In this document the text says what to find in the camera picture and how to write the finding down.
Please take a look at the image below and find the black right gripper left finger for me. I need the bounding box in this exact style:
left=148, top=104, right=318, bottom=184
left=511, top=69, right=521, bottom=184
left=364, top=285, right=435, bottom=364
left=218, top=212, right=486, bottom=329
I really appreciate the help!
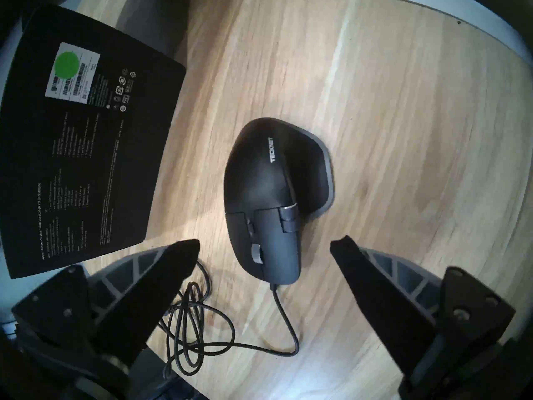
left=12, top=239, right=200, bottom=375

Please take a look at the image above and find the silver table power outlet panel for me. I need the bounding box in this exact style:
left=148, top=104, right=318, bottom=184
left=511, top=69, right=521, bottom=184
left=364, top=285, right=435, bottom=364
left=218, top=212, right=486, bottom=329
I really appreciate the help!
left=360, top=0, right=533, bottom=66

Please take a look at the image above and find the black cardboard box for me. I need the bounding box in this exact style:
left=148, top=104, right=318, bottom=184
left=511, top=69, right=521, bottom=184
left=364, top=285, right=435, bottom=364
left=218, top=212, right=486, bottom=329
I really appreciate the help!
left=0, top=0, right=196, bottom=280

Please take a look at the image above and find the black wired computer mouse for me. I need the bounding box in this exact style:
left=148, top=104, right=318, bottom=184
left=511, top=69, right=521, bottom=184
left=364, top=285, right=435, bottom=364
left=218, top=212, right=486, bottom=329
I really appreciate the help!
left=160, top=117, right=335, bottom=377

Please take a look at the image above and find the white green box label sticker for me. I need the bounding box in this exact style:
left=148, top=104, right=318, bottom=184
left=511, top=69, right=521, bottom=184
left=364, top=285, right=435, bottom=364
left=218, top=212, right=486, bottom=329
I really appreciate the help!
left=45, top=42, right=102, bottom=99

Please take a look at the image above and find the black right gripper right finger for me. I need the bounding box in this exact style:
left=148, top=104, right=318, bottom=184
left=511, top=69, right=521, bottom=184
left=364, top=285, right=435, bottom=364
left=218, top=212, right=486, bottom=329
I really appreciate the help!
left=329, top=235, right=515, bottom=400

